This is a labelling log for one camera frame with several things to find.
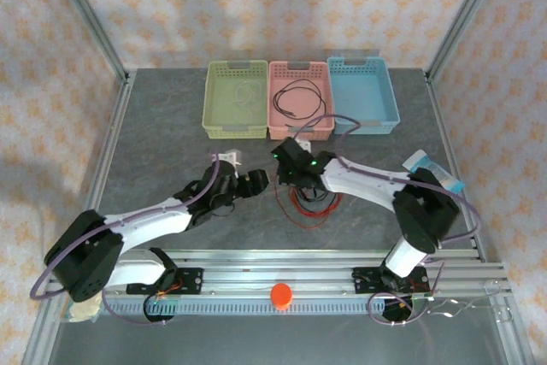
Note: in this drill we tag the blue plastic basket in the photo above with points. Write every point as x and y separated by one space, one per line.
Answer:
363 95

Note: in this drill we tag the aluminium table side rail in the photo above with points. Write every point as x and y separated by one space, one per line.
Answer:
433 91
114 130

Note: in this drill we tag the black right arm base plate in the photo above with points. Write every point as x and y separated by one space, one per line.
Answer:
363 279

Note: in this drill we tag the aluminium mounting rail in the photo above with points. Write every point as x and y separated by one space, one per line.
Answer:
256 275

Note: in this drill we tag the green plastic basket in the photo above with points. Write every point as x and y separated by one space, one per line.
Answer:
222 121

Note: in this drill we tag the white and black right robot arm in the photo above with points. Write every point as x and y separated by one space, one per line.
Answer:
363 185

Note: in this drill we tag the aluminium frame post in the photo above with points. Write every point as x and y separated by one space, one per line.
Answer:
89 19
466 19

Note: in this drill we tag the beige cloth pad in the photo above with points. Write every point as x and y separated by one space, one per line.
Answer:
83 311

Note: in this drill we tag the blue white tube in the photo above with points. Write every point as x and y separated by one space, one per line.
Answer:
444 177

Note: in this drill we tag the pink plastic basket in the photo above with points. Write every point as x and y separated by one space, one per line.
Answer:
299 100

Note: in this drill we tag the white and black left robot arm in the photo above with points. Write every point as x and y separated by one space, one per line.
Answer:
149 219

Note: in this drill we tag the orange round cap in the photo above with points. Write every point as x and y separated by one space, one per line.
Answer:
281 294

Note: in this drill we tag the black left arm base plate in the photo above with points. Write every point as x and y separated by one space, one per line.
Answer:
192 279

